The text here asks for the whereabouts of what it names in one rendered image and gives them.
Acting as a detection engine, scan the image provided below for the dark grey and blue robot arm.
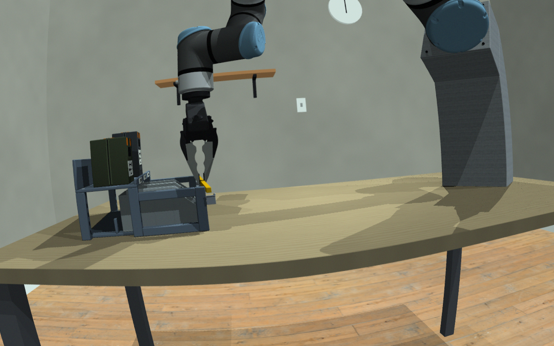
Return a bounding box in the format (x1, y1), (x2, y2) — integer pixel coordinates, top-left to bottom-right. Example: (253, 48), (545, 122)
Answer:
(176, 0), (489, 132)

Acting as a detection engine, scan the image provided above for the dark grey tool case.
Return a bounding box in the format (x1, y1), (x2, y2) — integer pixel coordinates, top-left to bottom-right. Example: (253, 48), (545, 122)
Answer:
(112, 131), (143, 177)

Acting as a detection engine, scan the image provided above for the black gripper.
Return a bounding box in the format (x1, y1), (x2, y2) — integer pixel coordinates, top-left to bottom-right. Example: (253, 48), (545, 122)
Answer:
(180, 91), (218, 185)

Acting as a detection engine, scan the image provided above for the dark green case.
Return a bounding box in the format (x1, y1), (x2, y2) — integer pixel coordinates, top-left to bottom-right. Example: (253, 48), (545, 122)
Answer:
(90, 137), (134, 187)

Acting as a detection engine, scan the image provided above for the yellow bar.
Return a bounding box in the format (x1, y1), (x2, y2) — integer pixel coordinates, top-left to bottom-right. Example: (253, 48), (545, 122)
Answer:
(200, 177), (212, 193)

